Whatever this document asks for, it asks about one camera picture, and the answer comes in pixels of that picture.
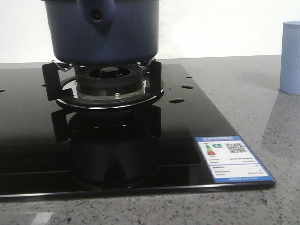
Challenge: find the dark blue cooking pot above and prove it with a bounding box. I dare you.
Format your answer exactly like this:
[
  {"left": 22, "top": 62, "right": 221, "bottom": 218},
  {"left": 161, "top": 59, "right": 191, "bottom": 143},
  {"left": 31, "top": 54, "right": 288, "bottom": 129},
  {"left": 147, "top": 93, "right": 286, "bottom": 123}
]
[{"left": 45, "top": 0, "right": 159, "bottom": 65}]

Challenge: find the light blue ribbed cup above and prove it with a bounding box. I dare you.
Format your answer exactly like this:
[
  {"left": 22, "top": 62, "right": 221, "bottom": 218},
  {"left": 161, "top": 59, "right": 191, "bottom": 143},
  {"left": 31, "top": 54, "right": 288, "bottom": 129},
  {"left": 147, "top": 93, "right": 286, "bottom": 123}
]
[{"left": 280, "top": 21, "right": 300, "bottom": 95}]

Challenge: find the black metal pot support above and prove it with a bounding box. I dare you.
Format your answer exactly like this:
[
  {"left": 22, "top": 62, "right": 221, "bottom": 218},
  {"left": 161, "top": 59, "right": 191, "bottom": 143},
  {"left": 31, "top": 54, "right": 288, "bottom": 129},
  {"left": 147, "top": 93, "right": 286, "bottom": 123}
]
[{"left": 42, "top": 59, "right": 164, "bottom": 110}]

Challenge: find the black round gas burner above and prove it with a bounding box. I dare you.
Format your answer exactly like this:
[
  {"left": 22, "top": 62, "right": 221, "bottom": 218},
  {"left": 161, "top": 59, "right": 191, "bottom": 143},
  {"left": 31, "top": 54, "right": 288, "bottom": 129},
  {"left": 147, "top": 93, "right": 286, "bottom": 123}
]
[{"left": 75, "top": 64, "right": 143, "bottom": 96}]

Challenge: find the blue energy efficiency label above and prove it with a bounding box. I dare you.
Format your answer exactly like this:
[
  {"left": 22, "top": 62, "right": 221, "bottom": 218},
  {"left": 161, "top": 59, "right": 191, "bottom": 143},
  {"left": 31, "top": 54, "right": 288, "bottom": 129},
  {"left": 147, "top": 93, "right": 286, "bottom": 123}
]
[{"left": 195, "top": 136, "right": 274, "bottom": 183}]

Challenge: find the black glass gas stove top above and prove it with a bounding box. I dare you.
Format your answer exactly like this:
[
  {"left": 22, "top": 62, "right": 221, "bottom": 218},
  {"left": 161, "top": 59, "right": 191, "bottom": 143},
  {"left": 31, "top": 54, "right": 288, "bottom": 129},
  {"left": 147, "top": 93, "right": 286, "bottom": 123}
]
[{"left": 0, "top": 64, "right": 276, "bottom": 201}]

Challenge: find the silver wire pot ring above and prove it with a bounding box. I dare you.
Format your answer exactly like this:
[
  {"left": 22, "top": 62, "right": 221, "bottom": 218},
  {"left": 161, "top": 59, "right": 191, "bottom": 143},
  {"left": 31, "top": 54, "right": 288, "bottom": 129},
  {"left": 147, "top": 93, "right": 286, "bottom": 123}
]
[{"left": 51, "top": 57, "right": 157, "bottom": 71}]

